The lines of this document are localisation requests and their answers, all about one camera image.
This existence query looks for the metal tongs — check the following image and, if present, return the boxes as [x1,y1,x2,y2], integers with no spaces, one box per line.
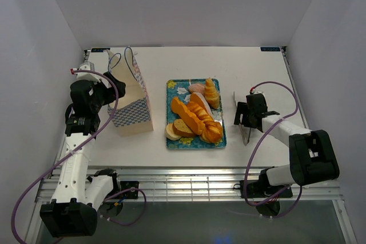
[233,91,251,146]

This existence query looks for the fake croissant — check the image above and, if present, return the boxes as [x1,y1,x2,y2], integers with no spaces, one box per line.
[204,78,220,109]

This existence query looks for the blue checkered paper bag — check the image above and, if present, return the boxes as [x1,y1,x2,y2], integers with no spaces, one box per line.
[106,47,154,137]

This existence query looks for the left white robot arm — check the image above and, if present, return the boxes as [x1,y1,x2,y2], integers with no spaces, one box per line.
[40,69,126,238]

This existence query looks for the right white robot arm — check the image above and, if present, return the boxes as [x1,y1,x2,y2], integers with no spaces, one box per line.
[234,93,340,198]

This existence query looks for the twisted braided fake bread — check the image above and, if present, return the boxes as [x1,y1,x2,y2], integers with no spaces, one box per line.
[187,102,224,143]

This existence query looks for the white-edged fake bread slice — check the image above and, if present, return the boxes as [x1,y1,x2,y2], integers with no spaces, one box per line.
[190,92,214,118]

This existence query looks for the orange long fake bread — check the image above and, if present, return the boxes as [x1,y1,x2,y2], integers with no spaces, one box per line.
[170,97,205,135]

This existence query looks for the pink round fake bread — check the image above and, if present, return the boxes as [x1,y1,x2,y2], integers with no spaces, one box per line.
[188,83,205,95]

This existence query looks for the pale round bread slice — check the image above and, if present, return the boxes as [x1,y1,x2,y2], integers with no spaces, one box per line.
[165,123,181,141]

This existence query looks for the left blue corner label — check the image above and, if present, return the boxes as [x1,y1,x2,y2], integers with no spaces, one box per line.
[90,47,110,53]

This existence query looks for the blue corner label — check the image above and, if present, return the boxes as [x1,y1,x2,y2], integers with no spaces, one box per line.
[90,47,110,53]
[260,47,281,52]

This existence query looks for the right blue corner label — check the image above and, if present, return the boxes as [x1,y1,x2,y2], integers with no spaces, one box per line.
[260,47,281,52]

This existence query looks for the brown baguette slice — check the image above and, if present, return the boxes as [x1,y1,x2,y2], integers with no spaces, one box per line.
[172,119,196,138]

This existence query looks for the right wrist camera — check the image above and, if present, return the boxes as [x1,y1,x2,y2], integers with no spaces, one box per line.
[249,87,263,95]

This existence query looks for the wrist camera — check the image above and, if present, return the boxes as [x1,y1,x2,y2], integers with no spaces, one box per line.
[70,62,100,82]
[249,87,263,95]

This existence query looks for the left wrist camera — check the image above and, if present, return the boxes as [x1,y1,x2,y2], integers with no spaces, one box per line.
[70,62,100,82]

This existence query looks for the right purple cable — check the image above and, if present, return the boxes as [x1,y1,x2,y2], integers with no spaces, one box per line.
[228,81,303,218]

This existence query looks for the purple cable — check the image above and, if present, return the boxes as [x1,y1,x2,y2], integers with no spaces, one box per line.
[228,81,303,218]
[10,69,147,244]

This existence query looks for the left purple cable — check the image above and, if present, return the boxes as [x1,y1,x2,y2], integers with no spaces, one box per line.
[10,69,147,244]

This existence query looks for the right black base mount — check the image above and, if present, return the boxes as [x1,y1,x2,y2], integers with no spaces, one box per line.
[233,180,293,198]

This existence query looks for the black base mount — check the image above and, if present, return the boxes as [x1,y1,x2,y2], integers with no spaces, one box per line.
[233,180,293,198]
[116,181,140,199]

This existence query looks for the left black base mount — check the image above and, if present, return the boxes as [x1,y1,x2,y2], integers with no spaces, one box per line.
[116,181,140,199]

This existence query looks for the aluminium frame rail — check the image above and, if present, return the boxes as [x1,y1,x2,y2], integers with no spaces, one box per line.
[36,167,343,202]

